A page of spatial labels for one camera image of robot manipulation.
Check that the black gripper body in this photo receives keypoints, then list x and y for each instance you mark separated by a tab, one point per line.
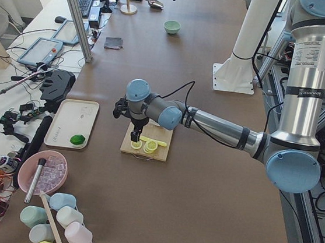
139	122

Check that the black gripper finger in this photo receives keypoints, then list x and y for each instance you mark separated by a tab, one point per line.
134	135
138	134

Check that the green ceramic bowl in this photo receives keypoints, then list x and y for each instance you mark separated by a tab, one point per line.
172	26

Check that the pink bowl with ice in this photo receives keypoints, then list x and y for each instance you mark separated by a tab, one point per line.
52	177

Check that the yellow plastic knife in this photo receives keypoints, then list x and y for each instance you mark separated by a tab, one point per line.
158	142

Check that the bamboo cutting board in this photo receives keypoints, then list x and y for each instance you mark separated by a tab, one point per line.
152	131

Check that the lemon slice far side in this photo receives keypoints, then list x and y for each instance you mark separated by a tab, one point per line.
150	147

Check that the steel scoop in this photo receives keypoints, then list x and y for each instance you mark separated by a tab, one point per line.
155	4

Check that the green lime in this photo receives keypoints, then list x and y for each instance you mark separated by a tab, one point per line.
77	139

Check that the cream rabbit tray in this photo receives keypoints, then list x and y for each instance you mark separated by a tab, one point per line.
73	117

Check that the grey folded cloth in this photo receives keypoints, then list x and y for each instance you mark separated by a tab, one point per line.
113	43

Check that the black keyboard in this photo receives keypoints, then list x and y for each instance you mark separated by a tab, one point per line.
84	7

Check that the black cylinder tube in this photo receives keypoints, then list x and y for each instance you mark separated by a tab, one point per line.
33	147

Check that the steel muddler tool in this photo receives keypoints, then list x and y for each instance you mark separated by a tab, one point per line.
33	184

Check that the white plastic cup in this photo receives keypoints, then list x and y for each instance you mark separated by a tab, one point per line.
67	215

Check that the far teach pendant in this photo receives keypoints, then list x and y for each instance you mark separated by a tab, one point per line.
66	33

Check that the teach pendant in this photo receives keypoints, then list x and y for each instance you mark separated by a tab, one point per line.
66	33
42	50

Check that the pink plastic cup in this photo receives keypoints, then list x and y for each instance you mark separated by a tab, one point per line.
77	233

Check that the near teach pendant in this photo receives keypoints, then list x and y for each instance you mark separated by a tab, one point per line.
42	50

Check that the black computer mouse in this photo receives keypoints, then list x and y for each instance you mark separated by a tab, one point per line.
59	19

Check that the green plastic cup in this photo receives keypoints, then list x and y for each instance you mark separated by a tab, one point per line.
33	215

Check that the grey blue plastic cup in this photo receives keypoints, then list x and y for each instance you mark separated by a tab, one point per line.
41	232

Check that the lemon slice near handle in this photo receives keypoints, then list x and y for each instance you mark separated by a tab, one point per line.
136	145

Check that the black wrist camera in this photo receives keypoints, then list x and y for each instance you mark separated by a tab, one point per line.
121	108

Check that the black perforated bracket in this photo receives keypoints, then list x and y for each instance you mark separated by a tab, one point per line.
55	88

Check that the aluminium frame post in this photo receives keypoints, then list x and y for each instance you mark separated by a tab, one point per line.
80	29

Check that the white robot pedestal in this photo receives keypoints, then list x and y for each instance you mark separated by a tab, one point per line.
236	75

